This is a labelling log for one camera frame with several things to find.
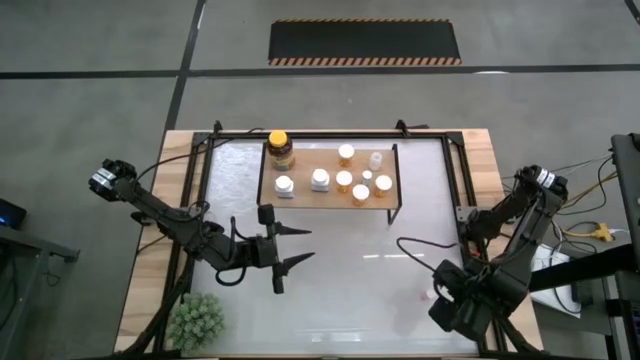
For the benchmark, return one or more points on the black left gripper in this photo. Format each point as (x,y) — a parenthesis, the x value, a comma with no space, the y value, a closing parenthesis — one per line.
(257,250)

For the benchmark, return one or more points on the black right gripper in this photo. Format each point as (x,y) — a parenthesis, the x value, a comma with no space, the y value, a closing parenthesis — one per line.
(467,305)

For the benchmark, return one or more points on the small red vial white cap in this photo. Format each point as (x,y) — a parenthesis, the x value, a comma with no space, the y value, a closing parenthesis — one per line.
(429,294)

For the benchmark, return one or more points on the white melatonin bottle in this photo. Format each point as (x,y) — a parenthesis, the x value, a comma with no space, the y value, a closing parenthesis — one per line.
(284,185)
(320,179)

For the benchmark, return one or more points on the orange vial with white cap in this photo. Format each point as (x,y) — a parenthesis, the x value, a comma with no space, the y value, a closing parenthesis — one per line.
(383,184)
(346,152)
(360,193)
(344,179)

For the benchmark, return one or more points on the blue vial with white cap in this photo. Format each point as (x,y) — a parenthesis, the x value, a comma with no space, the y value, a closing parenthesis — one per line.
(367,176)

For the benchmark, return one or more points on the brown bottle with yellow cap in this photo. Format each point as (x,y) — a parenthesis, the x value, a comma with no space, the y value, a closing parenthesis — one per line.
(279,141)

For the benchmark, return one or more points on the clear vial with white cap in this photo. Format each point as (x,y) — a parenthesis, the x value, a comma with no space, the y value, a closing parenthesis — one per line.
(375,160)

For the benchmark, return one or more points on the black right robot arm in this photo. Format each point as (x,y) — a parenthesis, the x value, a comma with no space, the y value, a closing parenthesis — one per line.
(525,235)

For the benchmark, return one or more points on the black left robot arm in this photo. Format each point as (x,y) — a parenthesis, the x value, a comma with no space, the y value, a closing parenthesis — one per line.
(165,217)

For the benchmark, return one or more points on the wooden shelf with black legs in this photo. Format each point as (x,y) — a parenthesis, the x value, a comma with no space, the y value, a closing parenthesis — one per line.
(300,165)

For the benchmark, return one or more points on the white box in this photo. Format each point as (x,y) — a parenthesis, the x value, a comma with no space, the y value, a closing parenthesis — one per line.
(557,303)

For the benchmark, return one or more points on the black side table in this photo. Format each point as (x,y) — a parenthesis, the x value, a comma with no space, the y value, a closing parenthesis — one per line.
(580,270)

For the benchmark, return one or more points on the green artificial plant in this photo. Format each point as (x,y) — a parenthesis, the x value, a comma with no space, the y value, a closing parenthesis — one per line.
(196,322)

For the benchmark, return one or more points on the yellow power splitter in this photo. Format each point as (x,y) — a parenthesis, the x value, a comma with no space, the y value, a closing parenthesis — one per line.
(600,232)

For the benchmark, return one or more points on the black clamp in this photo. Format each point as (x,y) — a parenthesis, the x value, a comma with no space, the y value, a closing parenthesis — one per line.
(140,217)

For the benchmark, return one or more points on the black equipment case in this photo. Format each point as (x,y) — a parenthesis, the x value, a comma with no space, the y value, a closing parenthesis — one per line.
(627,190)

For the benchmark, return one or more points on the black floor mat striped edges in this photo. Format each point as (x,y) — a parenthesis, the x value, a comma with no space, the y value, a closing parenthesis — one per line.
(364,41)

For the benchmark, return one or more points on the grey desk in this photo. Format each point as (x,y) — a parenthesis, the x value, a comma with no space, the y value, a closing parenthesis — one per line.
(30,240)

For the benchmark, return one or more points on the black device with blue light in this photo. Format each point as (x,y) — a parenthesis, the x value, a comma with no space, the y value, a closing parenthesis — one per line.
(12,212)

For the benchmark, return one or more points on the black aluminium table frame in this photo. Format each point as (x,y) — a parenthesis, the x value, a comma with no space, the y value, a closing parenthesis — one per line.
(350,135)

